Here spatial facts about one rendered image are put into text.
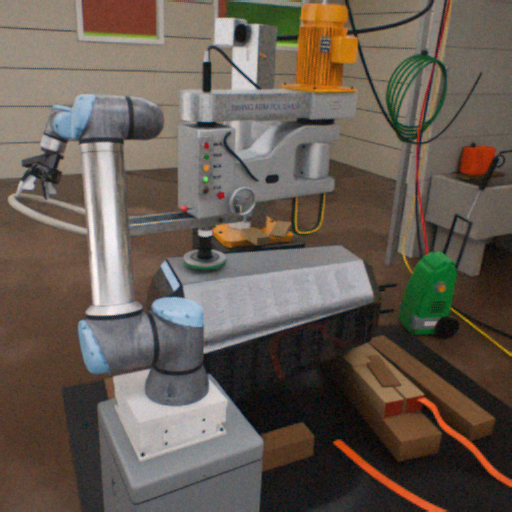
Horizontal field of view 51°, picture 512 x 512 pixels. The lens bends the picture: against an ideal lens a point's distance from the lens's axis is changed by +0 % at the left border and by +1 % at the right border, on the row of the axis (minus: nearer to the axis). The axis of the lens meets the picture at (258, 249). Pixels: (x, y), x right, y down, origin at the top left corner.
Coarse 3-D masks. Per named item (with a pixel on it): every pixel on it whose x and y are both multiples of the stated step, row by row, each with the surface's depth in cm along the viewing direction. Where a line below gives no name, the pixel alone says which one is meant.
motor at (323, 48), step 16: (304, 16) 265; (320, 16) 259; (336, 16) 260; (304, 32) 266; (320, 32) 263; (336, 32) 264; (304, 48) 269; (320, 48) 261; (336, 48) 262; (352, 48) 265; (304, 64) 271; (320, 64) 269; (336, 64) 270; (304, 80) 273; (320, 80) 271; (336, 80) 273
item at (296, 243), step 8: (216, 240) 351; (296, 240) 358; (216, 248) 339; (224, 248) 338; (232, 248) 339; (240, 248) 339; (248, 248) 340; (256, 248) 341; (264, 248) 343; (272, 248) 346; (280, 248) 348; (288, 248) 351; (296, 248) 353
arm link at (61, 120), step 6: (54, 114) 194; (60, 114) 188; (66, 114) 188; (54, 120) 189; (60, 120) 187; (66, 120) 188; (54, 126) 189; (60, 126) 188; (66, 126) 189; (60, 132) 189; (66, 132) 189; (66, 138) 192
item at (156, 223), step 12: (144, 216) 255; (156, 216) 259; (168, 216) 262; (180, 216) 266; (192, 216) 270; (228, 216) 269; (132, 228) 242; (144, 228) 245; (156, 228) 248; (168, 228) 252; (180, 228) 255
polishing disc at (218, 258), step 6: (192, 252) 280; (216, 252) 282; (186, 258) 272; (192, 258) 273; (198, 258) 273; (210, 258) 273; (216, 258) 274; (222, 258) 275; (192, 264) 268; (198, 264) 266; (204, 264) 266; (210, 264) 267; (216, 264) 268
